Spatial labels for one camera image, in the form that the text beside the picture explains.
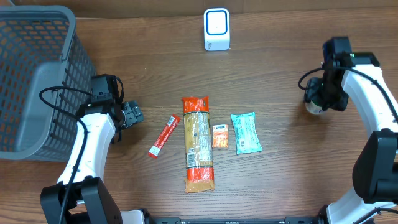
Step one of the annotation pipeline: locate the orange kleenex tissue pack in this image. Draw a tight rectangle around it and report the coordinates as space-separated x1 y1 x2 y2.
212 124 229 149

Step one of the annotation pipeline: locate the green lid jar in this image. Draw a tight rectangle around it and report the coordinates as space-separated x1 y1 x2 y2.
305 101 325 115

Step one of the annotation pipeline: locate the white barcode scanner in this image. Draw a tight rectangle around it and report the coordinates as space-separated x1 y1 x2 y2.
203 8 231 51

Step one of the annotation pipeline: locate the long spaghetti pasta package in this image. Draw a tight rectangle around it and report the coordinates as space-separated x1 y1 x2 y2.
182 96 215 193

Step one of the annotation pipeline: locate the grey plastic shopping basket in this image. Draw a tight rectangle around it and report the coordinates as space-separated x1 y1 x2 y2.
1 6 96 161

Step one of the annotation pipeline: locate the red stick packet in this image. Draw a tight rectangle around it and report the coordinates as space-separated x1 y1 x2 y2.
148 114 181 159

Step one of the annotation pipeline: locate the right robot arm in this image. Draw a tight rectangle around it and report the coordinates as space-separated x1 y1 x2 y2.
300 37 397 224

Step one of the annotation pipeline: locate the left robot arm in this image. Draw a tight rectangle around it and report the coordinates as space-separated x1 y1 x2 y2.
40 74 144 223

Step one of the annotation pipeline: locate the teal wet wipes pack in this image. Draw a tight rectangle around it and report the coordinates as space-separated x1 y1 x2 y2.
231 112 262 155

